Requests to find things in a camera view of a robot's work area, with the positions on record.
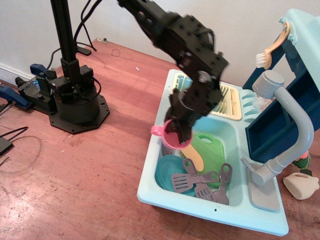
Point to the blue black clamp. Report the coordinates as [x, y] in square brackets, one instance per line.
[35, 93]

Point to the light blue toy sink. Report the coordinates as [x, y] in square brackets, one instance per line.
[241, 211]

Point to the black flat device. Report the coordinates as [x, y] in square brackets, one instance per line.
[5, 146]

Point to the dark blue toy shelf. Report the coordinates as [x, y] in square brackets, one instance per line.
[274, 130]

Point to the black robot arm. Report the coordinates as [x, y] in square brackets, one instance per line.
[191, 45]

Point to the green toy vegetable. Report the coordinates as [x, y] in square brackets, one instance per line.
[303, 163]

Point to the grey toy ladle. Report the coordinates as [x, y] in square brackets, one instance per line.
[225, 175]

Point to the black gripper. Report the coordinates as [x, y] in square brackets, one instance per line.
[189, 105]

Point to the tan dish brush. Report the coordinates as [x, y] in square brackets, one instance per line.
[264, 60]

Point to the yellow toy knife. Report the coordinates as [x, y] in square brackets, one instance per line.
[192, 153]

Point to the green cutting board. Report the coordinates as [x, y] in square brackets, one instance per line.
[211, 150]

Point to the pink plastic cup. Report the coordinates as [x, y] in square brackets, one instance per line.
[171, 139]

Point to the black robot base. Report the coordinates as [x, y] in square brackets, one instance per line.
[78, 109]

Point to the grey toy faucet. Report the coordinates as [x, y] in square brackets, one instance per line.
[270, 85]

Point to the grey slotted spatula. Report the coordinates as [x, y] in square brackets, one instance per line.
[182, 182]

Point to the teal plate in sink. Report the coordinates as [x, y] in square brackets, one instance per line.
[166, 167]

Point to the yellow dish rack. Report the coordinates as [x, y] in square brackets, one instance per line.
[230, 105]

